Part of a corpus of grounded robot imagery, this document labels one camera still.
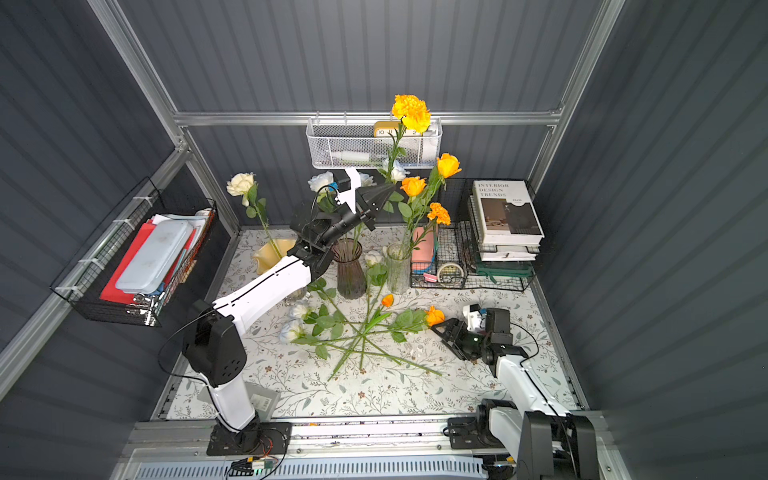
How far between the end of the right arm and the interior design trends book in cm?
20

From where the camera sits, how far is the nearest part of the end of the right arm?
0.64 metres

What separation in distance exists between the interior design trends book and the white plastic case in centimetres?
79

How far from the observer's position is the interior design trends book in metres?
0.87

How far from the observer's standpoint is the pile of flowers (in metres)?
0.89

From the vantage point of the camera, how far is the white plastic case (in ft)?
2.20

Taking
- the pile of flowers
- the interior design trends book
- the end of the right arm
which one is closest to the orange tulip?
the pile of flowers

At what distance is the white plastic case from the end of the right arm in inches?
27.4
